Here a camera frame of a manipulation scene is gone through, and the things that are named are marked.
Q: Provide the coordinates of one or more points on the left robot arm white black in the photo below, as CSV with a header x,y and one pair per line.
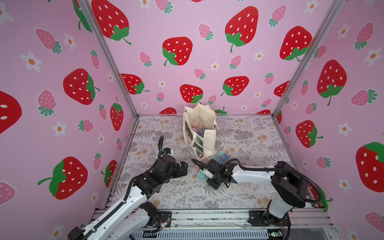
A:
x,y
134,211

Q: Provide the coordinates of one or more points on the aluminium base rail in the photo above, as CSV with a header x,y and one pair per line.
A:
x,y
222,224

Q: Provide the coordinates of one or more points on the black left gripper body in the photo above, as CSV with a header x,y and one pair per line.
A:
x,y
174,172

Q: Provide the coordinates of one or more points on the left aluminium corner post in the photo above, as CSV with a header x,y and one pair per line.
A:
x,y
108,22

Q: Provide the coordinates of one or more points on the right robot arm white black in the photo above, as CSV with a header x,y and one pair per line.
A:
x,y
290,185

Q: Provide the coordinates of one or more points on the aluminium corner frame post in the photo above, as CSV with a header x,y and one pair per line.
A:
x,y
324,27

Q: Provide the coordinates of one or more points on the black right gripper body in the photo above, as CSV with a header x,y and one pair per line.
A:
x,y
215,173

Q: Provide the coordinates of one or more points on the teal hourglass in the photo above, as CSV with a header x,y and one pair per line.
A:
x,y
201,175

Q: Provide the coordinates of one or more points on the canvas tote bag floral print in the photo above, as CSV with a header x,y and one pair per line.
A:
x,y
200,130

